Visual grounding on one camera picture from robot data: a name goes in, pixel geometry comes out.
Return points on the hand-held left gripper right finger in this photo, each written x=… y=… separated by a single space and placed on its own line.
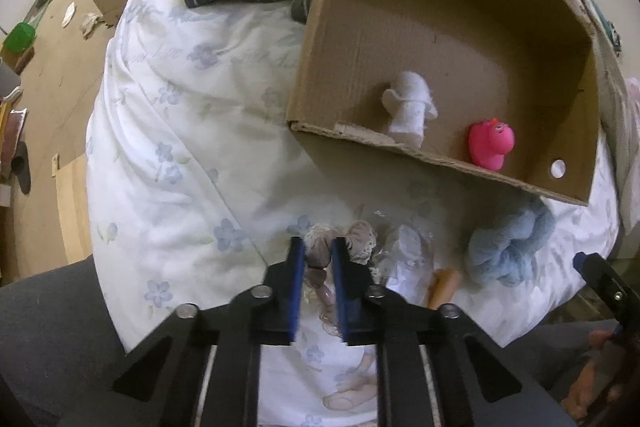
x=341 y=282

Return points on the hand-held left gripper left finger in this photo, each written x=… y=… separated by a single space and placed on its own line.
x=296 y=279

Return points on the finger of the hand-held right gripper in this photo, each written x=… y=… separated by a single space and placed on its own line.
x=607 y=284

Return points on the small doll with lace dress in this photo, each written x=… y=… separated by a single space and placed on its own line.
x=360 y=239

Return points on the brown cardboard box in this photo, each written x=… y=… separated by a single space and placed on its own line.
x=440 y=22

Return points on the orange soft toy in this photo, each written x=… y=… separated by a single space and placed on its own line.
x=442 y=289

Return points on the person's right hand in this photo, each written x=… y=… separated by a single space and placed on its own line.
x=592 y=377

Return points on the clear plastic bag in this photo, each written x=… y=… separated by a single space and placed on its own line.
x=407 y=252

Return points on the light blue yarn bundle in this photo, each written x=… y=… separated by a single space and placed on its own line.
x=510 y=247

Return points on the white floral bedsheet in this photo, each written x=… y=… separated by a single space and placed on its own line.
x=200 y=147

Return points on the pink rubber duck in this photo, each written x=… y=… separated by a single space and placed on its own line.
x=491 y=143

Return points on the white plush toy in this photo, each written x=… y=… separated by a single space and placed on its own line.
x=411 y=107

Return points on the person's dark trousers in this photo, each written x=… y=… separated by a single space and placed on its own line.
x=50 y=337

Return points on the dark slipper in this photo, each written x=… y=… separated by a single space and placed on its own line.
x=21 y=169

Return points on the crumpled white paper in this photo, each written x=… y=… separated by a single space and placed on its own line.
x=69 y=13
x=91 y=24

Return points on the green plastic fly swatter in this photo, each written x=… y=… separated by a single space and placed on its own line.
x=20 y=38

